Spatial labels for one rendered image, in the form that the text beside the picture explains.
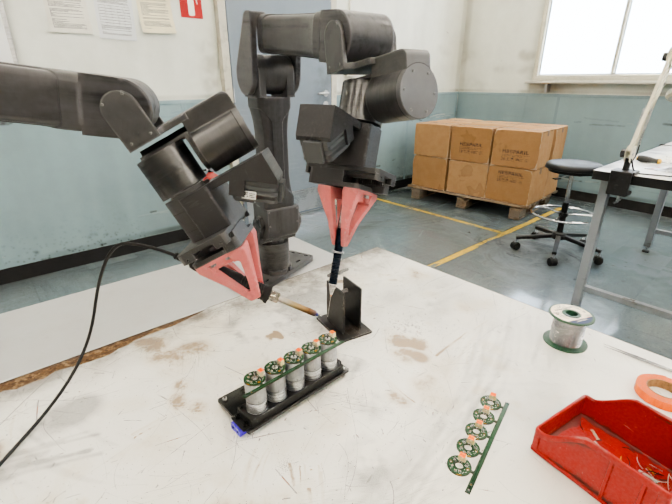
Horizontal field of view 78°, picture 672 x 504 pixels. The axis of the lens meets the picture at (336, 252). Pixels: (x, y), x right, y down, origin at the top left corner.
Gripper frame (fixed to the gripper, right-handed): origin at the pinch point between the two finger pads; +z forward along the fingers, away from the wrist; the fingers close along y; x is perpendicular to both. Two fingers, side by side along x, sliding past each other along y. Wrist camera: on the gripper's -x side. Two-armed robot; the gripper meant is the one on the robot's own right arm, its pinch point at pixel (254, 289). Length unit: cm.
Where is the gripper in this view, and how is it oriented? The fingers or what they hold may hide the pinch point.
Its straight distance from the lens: 53.7
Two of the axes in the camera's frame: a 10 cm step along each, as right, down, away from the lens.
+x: -8.8, 4.3, 2.0
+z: 4.8, 8.2, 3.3
